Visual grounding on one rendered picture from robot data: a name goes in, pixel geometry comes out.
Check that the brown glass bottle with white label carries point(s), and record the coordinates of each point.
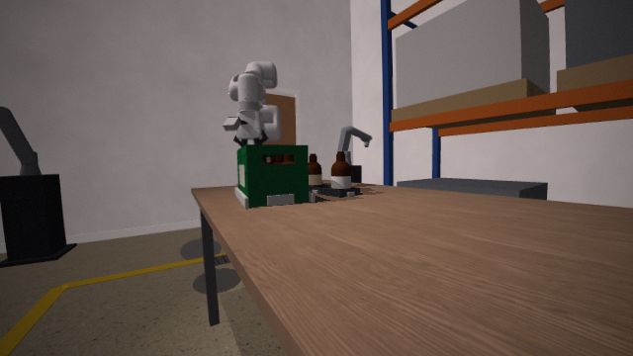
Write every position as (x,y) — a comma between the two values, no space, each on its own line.
(340,173)

